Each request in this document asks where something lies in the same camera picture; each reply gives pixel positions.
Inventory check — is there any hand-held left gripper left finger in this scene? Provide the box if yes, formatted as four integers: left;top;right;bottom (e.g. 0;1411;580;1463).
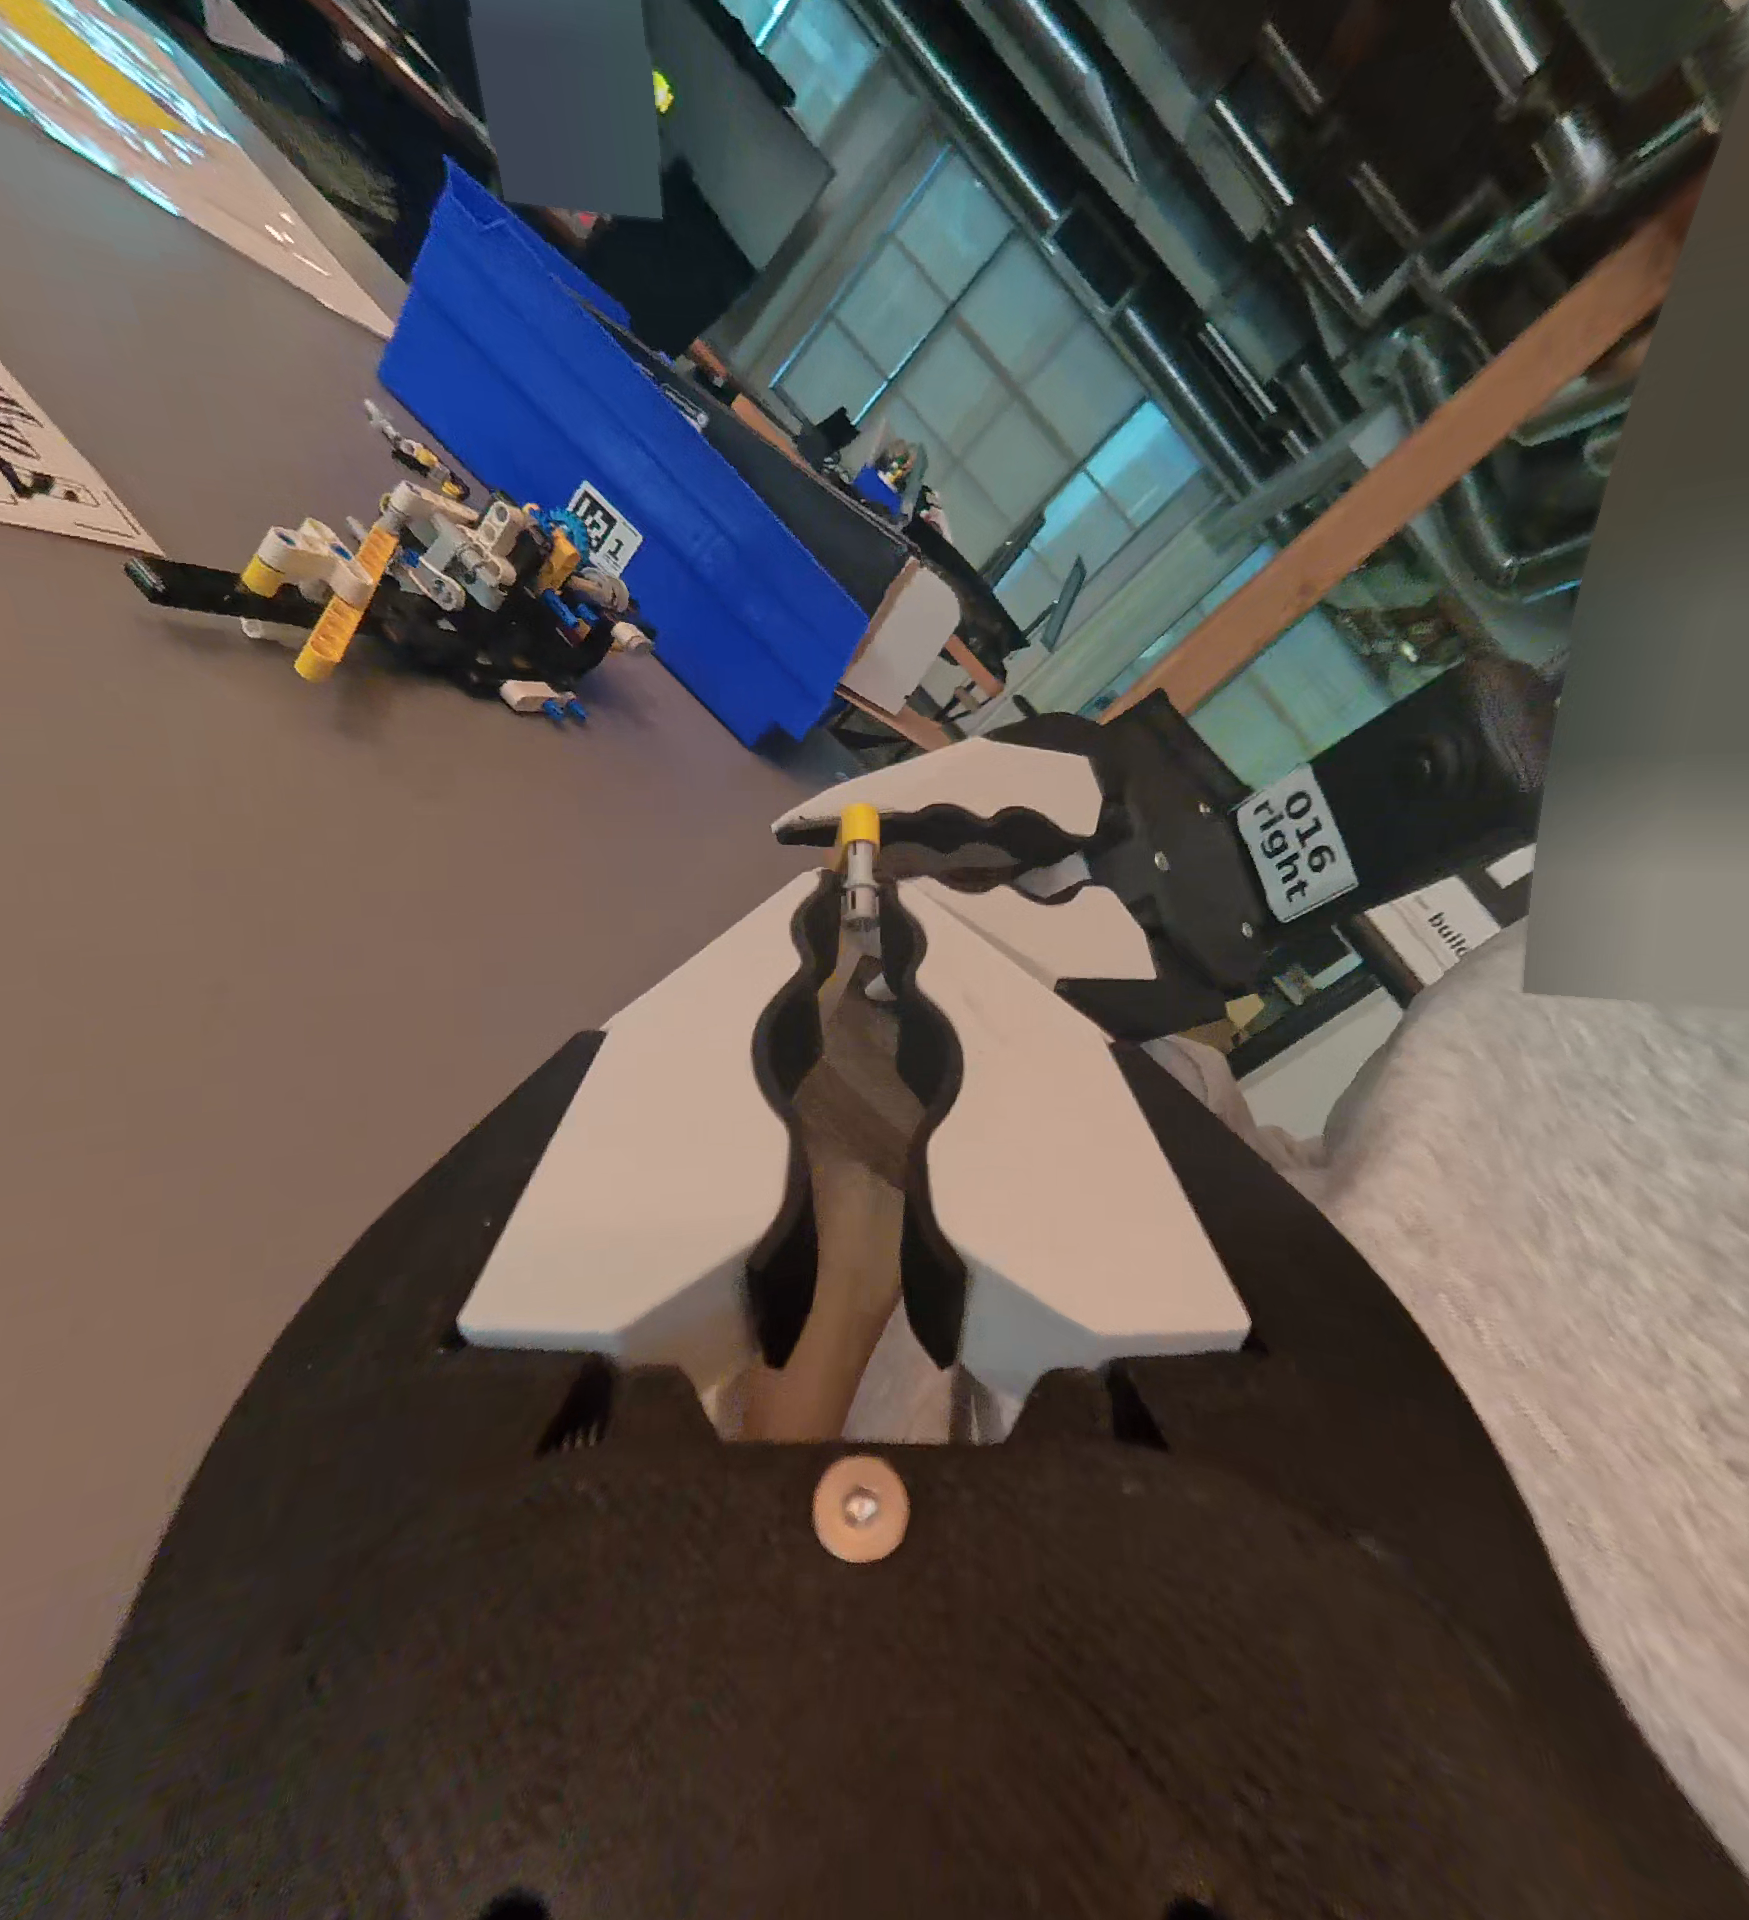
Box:
453;867;841;1445

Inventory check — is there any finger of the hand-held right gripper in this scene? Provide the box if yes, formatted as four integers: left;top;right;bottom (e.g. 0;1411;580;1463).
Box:
772;737;1115;856
879;832;1117;909

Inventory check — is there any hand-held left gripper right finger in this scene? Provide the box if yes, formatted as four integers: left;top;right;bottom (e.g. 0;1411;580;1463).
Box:
879;875;1252;1445

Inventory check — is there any partly built lego model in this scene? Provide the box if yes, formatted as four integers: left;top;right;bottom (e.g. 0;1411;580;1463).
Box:
125;406;659;730

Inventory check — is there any white paper label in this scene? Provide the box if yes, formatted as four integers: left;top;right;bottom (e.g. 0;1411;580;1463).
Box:
1359;885;1512;992

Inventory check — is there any blue plastic bin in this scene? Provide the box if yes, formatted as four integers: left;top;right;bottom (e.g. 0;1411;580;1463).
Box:
377;154;877;752

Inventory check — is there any white sheet with yellow print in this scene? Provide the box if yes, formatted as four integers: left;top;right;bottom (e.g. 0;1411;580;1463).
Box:
0;0;397;338

